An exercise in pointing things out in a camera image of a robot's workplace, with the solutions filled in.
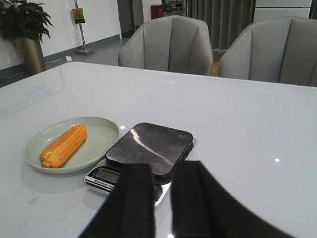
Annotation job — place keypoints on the orange corn cob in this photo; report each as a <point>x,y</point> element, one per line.
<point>60,150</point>

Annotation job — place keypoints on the light green plate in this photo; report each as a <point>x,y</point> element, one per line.
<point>101,135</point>

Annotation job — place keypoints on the grey chair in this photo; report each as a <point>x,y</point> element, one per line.
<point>281,50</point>
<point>173,43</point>

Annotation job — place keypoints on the black silver kitchen scale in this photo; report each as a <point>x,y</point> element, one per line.
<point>158,146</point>

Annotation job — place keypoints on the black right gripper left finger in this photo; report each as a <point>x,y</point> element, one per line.
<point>128,212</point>

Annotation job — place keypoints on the grey chair right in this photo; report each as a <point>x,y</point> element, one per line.
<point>281,50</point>

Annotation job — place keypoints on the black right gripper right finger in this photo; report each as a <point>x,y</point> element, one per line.
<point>202,208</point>

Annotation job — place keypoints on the white cabinet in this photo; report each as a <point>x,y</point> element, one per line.
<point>271,9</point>

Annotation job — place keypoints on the potted plant gold pot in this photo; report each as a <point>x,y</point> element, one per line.
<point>25,23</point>

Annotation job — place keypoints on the red bin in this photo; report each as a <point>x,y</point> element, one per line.
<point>156,11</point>

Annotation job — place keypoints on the yellow warning sign stand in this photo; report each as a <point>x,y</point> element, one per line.
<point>78,17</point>

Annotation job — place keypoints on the grey chair left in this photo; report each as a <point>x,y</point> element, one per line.
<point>173,43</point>

